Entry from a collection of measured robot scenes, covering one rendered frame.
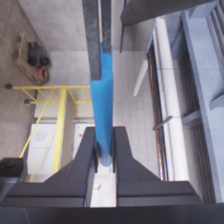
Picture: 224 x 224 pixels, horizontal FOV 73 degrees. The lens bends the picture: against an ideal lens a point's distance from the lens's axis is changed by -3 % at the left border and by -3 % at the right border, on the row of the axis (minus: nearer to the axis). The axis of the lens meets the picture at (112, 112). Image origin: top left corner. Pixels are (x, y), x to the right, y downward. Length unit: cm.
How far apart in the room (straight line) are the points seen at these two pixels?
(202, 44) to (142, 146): 278
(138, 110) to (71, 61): 266
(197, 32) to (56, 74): 397
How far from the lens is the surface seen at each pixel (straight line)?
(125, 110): 448
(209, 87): 351
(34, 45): 427
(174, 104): 332
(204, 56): 388
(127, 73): 501
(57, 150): 286
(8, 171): 35
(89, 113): 408
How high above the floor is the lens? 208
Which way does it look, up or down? 1 degrees up
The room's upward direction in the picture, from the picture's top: 90 degrees clockwise
